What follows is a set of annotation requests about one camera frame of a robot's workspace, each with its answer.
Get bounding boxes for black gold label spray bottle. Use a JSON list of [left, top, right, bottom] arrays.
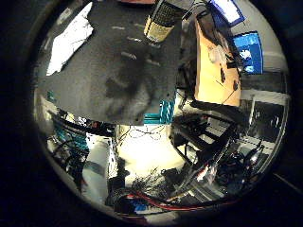
[[143, 0, 190, 44]]

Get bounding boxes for white green striped cloth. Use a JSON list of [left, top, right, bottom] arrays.
[[45, 2, 95, 77]]

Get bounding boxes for black office chair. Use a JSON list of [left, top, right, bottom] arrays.
[[170, 99, 251, 166]]

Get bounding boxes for curved wooden desk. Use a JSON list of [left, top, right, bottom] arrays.
[[193, 18, 242, 108]]

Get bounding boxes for blue screen monitor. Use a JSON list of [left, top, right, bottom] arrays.
[[232, 30, 265, 76]]

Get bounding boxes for teal metal table frame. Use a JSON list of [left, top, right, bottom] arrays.
[[143, 99, 175, 125]]

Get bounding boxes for red cable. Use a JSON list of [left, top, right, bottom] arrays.
[[126, 190, 235, 213]]

